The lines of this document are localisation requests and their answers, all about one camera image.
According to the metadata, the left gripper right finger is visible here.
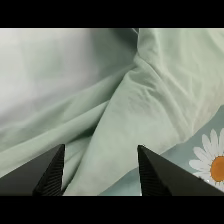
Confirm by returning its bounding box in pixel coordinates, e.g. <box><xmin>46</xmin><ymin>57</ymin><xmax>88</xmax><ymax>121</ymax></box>
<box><xmin>136</xmin><ymin>144</ymin><xmax>224</xmax><ymax>197</ymax></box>

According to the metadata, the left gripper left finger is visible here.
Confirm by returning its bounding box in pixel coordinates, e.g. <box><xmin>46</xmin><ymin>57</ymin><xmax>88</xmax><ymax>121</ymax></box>
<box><xmin>0</xmin><ymin>143</ymin><xmax>66</xmax><ymax>197</ymax></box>

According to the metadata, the pale green T-shirt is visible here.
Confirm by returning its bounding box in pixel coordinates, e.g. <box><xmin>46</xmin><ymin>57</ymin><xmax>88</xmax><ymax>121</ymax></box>
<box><xmin>0</xmin><ymin>28</ymin><xmax>224</xmax><ymax>197</ymax></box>

